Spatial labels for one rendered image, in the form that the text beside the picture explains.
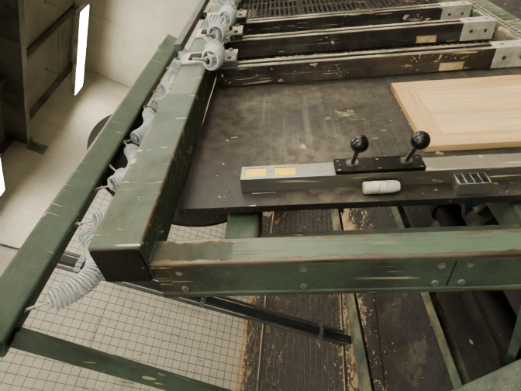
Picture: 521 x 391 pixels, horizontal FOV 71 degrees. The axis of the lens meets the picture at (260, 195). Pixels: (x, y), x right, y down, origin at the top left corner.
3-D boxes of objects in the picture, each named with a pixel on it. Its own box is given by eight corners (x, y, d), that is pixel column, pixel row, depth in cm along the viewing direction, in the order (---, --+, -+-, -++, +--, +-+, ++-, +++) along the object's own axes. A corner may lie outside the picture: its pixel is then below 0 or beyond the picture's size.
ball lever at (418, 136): (413, 170, 83) (435, 143, 70) (396, 171, 83) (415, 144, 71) (411, 155, 84) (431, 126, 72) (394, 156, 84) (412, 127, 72)
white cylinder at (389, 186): (364, 197, 82) (399, 195, 82) (364, 187, 80) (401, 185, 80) (361, 188, 84) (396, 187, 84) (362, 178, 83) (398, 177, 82)
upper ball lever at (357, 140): (360, 173, 84) (371, 147, 71) (343, 174, 84) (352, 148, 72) (358, 158, 85) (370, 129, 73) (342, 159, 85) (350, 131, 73)
